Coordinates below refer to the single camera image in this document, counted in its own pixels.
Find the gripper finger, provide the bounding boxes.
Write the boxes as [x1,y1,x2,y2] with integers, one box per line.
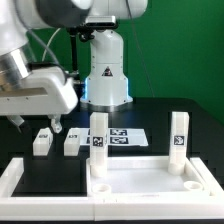
[7,115,24,132]
[48,115,62,133]

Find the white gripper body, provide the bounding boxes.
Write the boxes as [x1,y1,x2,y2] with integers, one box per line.
[0,68,78,116]

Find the white desk top panel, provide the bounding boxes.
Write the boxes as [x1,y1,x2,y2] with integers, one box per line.
[86,156,224,197]

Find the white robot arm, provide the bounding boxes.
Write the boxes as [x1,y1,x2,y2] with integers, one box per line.
[0,0,148,133]

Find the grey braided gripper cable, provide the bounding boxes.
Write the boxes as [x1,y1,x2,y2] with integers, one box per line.
[28,28,73,79]

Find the grey camera cable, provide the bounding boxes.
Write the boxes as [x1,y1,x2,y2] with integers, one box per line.
[41,28,63,63]

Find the marker tag base plate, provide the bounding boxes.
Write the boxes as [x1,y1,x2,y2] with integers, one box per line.
[80,128,148,146]

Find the white U-shaped fence frame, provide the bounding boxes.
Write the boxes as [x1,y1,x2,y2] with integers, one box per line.
[0,158,224,221]

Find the grey camera on stand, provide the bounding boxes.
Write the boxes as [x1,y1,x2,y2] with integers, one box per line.
[85,16,117,30]

